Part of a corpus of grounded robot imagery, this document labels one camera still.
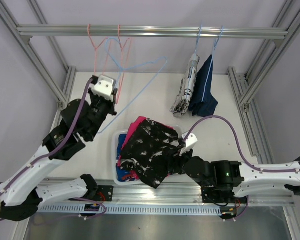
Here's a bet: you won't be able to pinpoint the pink hanger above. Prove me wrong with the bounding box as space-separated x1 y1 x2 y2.
116 24 132 104
87 24 109 75

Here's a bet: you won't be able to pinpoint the black white patterned trousers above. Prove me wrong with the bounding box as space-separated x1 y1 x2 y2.
119 119 185 190

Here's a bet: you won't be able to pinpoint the white plastic basket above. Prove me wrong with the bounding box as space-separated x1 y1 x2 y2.
111 124 185 186

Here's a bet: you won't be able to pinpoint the pink trousers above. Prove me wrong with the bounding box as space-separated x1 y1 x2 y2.
116 116 147 183

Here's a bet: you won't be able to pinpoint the white black print trousers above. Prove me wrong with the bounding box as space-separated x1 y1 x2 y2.
170 53 200 118

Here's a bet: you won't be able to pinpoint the navy blue trousers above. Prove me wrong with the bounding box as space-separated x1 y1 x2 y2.
188 55 219 118

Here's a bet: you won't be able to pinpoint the blue hanger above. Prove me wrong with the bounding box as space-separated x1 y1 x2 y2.
97 37 168 135
194 23 203 55
201 26 224 103

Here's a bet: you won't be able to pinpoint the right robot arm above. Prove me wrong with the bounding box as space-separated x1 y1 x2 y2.
173 150 300 204

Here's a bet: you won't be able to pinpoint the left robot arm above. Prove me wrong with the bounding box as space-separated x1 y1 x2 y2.
0 89 117 222

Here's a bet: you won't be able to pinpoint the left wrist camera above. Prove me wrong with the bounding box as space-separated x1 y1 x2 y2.
91 75 117 102

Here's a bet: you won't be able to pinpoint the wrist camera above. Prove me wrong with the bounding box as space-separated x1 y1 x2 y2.
91 75 117 102
179 132 198 156

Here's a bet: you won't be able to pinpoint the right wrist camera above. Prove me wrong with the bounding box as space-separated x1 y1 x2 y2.
179 132 198 156

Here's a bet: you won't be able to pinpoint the left aluminium frame struts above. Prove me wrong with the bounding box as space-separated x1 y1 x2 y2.
0 0 77 111

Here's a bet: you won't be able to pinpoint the aluminium frame struts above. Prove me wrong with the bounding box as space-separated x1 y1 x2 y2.
0 0 77 111
227 0 300 186

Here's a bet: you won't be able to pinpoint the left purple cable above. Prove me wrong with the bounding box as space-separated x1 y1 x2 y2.
0 76 108 223

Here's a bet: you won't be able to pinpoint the purple cable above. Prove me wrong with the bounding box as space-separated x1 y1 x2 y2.
186 115 300 221
0 76 108 223

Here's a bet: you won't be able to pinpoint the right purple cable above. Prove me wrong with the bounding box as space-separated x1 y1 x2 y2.
186 115 300 221

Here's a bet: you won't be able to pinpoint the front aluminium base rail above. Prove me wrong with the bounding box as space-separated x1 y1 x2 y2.
37 182 296 207

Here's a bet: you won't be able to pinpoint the aluminium hanging rail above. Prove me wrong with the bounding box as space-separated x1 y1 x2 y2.
16 24 288 40

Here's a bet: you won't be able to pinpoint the right aluminium frame struts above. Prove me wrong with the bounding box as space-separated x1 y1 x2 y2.
227 0 300 186

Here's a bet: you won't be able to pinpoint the white slotted cable duct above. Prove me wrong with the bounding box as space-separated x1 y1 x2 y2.
38 203 222 216

